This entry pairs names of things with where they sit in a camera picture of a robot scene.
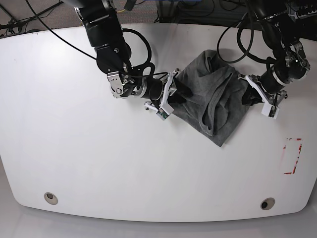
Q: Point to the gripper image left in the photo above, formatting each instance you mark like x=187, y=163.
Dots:
x=123, y=86

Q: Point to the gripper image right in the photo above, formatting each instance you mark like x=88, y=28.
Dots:
x=291, y=65

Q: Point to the grey T-shirt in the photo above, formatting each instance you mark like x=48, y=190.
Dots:
x=215, y=109

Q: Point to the red tape rectangle marking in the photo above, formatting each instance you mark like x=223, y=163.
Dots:
x=290, y=155

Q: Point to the white power strip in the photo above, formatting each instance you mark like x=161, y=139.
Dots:
x=306, y=11

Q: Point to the black tripod stand legs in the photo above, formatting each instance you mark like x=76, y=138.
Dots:
x=17, y=26

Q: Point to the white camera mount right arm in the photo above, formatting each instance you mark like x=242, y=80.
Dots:
x=166, y=99

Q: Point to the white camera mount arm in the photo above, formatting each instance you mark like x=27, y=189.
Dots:
x=166, y=99
x=265, y=96

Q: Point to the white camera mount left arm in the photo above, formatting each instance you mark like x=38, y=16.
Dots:
x=265, y=96

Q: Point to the right table cable grommet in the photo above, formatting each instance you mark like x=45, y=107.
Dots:
x=267, y=204

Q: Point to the table cable grommet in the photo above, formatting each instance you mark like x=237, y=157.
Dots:
x=267, y=204
x=50, y=198

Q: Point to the left table cable grommet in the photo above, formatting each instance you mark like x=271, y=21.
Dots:
x=50, y=198

